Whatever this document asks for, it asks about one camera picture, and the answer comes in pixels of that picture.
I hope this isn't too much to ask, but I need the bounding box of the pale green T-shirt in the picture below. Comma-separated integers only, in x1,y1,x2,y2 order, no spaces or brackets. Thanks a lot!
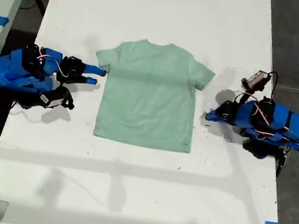
82,32,220,157

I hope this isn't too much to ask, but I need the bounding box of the black table clamp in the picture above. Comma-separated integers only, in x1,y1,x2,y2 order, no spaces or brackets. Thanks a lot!
274,146,292,179

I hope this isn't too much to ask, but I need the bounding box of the black camera stalk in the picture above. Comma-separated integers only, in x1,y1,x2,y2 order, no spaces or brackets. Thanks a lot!
240,86,258,106
53,86,78,111

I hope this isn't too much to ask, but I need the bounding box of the black camera box with label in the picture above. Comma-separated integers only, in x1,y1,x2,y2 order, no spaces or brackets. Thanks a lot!
37,91,67,111

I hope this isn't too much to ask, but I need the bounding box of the grey and black camera box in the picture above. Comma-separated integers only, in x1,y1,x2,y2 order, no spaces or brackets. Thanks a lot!
240,67,272,94

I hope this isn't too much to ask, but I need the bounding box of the black camera cable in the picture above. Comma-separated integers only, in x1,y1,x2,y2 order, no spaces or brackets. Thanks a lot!
262,69,281,102

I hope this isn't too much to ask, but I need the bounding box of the thin white camera cable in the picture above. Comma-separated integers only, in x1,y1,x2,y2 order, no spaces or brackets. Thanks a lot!
7,100,46,125

